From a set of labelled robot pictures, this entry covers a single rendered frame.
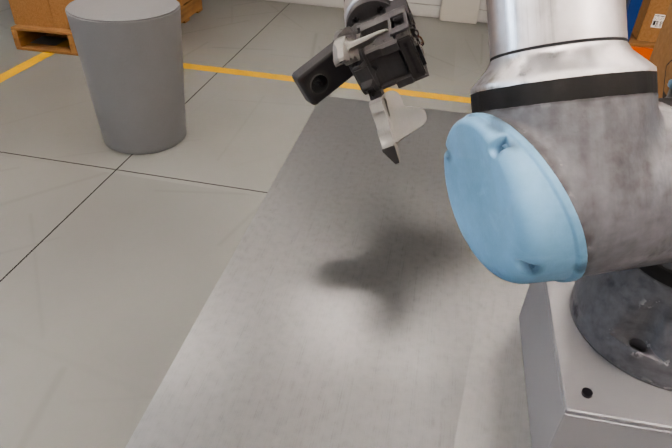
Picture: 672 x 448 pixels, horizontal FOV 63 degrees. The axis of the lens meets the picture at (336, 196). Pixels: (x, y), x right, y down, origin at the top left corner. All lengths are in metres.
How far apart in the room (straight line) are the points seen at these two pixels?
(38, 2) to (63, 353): 2.67
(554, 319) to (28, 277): 1.81
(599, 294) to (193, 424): 0.38
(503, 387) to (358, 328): 0.16
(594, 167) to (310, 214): 0.50
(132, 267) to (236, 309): 1.40
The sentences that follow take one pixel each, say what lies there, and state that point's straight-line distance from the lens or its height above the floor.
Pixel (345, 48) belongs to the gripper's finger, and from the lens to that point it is 0.58.
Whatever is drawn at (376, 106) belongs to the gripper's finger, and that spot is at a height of 1.02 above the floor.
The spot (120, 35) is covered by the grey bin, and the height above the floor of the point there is 0.56.
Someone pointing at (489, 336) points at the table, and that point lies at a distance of 0.65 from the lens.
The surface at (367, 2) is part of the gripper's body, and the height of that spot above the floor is 1.11.
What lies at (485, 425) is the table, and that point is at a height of 0.83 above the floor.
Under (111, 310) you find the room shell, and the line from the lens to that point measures 1.89.
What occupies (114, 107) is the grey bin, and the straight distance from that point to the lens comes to 2.57.
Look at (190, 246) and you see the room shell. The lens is 2.07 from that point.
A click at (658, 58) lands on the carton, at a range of 1.14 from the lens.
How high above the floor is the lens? 1.29
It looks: 34 degrees down
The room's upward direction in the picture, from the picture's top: 3 degrees clockwise
